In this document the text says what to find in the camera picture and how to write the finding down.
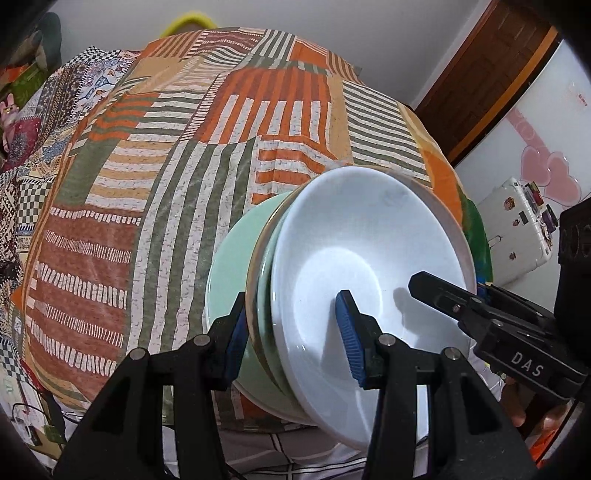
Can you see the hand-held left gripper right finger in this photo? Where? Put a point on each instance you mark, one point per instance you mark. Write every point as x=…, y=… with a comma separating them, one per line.
x=348, y=341

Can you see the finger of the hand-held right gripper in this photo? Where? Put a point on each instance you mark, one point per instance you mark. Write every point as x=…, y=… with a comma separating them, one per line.
x=512, y=304
x=443, y=297

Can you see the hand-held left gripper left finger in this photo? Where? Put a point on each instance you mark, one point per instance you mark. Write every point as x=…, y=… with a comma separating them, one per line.
x=238, y=341

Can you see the pink bowl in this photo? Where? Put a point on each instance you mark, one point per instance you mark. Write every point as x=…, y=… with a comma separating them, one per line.
x=255, y=300

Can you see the green bowl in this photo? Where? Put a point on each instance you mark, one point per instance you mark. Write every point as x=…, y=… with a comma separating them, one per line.
x=269, y=295

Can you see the green plate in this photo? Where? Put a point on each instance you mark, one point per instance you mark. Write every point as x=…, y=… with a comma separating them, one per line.
x=228, y=286

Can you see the white spotted bowl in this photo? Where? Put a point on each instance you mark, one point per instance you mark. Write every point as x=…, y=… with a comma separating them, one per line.
x=323, y=277

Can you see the person's right hand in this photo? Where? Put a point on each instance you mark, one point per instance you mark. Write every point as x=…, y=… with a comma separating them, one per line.
x=515, y=406

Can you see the white suitcase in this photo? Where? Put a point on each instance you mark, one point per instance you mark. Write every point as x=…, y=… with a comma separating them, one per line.
x=512, y=230

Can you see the orange cloth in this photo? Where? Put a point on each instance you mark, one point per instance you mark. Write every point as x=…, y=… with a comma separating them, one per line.
x=545, y=454

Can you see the orange and green blanket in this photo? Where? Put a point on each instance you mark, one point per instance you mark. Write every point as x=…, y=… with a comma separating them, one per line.
x=443, y=175

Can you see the white checked bed sheet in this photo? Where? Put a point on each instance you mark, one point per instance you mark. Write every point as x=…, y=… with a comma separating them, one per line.
x=295, y=461

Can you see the striped patchwork cloth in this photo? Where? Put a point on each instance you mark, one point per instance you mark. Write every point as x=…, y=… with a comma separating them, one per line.
x=161, y=184

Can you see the brown wooden door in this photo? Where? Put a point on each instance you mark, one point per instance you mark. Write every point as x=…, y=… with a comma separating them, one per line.
x=485, y=78

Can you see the patterned quilt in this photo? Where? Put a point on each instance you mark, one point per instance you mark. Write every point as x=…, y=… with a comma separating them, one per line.
x=92, y=78

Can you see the pink rabbit toy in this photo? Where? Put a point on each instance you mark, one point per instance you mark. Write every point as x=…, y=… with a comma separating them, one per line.
x=9, y=110

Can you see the yellow hoop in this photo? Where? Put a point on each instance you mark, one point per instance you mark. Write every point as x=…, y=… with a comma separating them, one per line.
x=189, y=19

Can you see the green bag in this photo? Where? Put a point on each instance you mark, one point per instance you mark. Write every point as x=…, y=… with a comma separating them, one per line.
x=25, y=81

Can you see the grey plush pillow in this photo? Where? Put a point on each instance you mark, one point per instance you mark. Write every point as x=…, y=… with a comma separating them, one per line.
x=48, y=41

